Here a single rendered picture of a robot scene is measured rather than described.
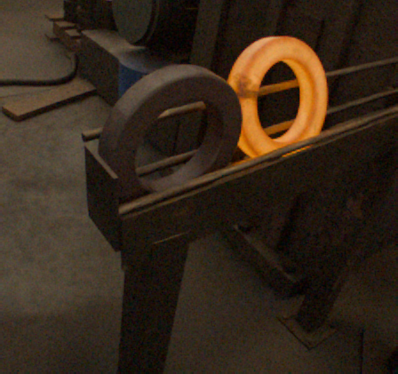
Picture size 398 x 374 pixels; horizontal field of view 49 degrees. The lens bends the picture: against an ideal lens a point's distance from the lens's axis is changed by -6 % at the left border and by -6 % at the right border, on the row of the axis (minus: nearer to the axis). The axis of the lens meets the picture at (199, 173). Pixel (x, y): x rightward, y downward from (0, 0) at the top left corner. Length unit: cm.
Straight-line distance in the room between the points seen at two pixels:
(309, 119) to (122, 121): 34
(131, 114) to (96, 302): 82
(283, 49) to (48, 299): 87
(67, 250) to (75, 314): 24
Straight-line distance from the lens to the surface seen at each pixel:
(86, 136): 54
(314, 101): 73
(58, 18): 297
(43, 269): 132
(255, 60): 63
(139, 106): 48
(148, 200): 53
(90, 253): 136
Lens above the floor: 95
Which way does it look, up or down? 33 degrees down
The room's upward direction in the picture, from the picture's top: 11 degrees clockwise
